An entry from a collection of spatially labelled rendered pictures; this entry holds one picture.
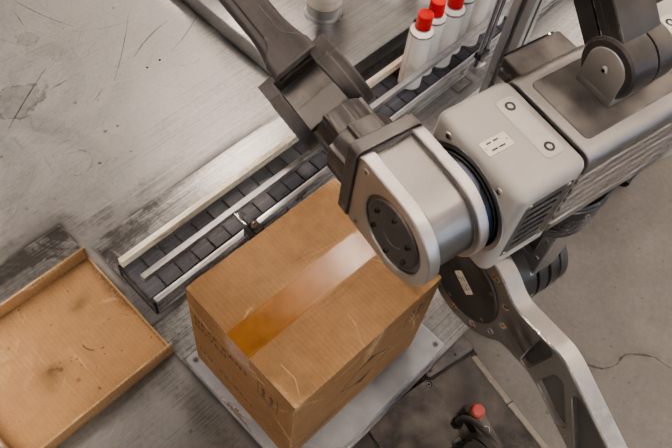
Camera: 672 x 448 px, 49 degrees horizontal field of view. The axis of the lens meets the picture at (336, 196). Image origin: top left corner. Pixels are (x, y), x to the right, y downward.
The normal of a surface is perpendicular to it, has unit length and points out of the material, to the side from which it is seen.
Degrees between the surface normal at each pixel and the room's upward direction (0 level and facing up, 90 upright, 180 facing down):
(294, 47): 30
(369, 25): 0
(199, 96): 0
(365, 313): 0
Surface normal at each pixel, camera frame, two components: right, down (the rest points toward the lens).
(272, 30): -0.16, -0.10
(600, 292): 0.09, -0.54
